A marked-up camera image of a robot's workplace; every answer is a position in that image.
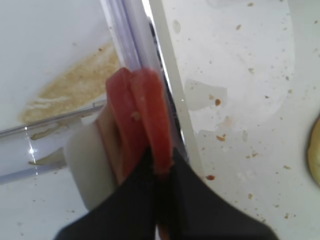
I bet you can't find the clear divider rail left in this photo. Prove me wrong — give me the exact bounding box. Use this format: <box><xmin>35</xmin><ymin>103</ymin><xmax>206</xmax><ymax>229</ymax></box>
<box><xmin>100</xmin><ymin>0</ymin><xmax>189</xmax><ymax>162</ymax></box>

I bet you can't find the white pusher block left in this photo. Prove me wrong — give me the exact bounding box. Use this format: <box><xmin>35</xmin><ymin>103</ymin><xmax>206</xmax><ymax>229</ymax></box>
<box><xmin>64</xmin><ymin>105</ymin><xmax>124</xmax><ymax>211</ymax></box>

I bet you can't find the bun bottom half on tray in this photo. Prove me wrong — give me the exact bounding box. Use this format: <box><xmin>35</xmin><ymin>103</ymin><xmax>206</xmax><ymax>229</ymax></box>
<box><xmin>306</xmin><ymin>116</ymin><xmax>320</xmax><ymax>187</ymax></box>

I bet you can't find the white rectangular tray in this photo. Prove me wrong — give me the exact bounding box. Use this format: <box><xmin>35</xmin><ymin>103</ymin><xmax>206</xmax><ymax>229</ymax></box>
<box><xmin>143</xmin><ymin>0</ymin><xmax>320</xmax><ymax>240</ymax></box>

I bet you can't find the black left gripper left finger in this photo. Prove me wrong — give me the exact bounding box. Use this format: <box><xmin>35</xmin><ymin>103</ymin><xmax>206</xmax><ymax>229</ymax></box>
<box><xmin>56</xmin><ymin>149</ymin><xmax>156</xmax><ymax>240</ymax></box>

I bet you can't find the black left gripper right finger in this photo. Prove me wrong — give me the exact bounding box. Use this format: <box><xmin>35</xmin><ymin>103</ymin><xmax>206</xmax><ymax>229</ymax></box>
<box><xmin>156</xmin><ymin>149</ymin><xmax>278</xmax><ymax>240</ymax></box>

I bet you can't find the clear pusher track left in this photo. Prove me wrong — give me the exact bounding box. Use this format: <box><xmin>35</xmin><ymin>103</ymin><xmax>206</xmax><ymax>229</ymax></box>
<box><xmin>0</xmin><ymin>101</ymin><xmax>105</xmax><ymax>184</ymax></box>

